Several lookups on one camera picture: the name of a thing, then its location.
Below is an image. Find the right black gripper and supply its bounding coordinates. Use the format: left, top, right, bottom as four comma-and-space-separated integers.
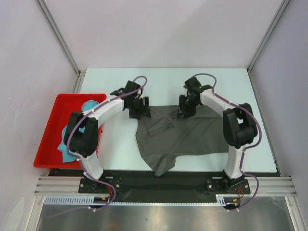
178, 94, 200, 118

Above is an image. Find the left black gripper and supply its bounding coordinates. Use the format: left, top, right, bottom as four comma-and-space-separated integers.
127, 96, 150, 120

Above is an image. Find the dark grey t-shirt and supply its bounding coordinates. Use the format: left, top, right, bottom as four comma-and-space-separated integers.
135, 105, 229, 177

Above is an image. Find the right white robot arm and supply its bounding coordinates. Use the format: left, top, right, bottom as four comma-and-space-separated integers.
178, 74, 260, 193

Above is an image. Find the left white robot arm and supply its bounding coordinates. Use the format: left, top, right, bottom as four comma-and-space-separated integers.
63, 80, 151, 193

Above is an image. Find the teal t-shirt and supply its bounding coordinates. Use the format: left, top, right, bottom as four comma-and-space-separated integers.
56, 99, 104, 164

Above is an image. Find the red plastic bin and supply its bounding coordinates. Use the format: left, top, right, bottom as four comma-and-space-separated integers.
33, 93, 106, 169

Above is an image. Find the left aluminium corner post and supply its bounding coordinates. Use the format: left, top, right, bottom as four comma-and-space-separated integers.
35, 0, 85, 75

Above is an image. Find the aluminium corner post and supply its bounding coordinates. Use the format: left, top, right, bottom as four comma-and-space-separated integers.
247, 0, 292, 74
35, 0, 85, 75

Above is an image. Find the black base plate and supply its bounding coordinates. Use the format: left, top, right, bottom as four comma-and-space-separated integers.
48, 169, 278, 204

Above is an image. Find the grey slotted cable duct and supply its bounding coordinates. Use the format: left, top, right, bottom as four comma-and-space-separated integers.
44, 195, 236, 206

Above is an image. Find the aluminium frame rail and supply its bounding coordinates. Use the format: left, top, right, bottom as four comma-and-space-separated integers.
34, 176, 297, 197

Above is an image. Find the right aluminium corner post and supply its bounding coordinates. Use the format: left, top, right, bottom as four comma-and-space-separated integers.
247, 0, 292, 74

